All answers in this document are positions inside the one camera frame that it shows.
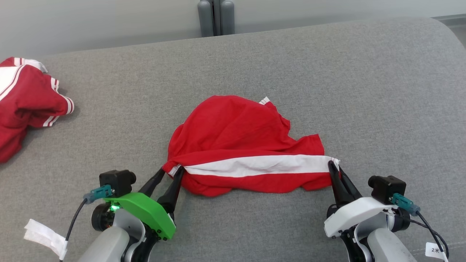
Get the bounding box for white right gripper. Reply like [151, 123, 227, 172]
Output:
[324, 160, 398, 239]

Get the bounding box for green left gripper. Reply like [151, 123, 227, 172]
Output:
[103, 166, 185, 241]

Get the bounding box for red shorts with white stripe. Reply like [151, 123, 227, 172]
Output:
[162, 95, 341, 198]

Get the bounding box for red white basketball jersey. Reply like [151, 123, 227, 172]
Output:
[0, 56, 75, 164]

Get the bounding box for grey fabric sofa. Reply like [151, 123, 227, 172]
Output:
[0, 16, 466, 262]

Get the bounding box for left camera cable teal plug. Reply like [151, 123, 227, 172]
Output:
[60, 184, 114, 262]

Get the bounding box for white label on right cable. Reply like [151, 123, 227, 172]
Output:
[425, 242, 449, 262]

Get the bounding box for white tape on left cable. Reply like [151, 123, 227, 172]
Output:
[24, 219, 69, 261]

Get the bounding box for grey partition post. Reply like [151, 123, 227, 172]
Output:
[198, 0, 235, 37]

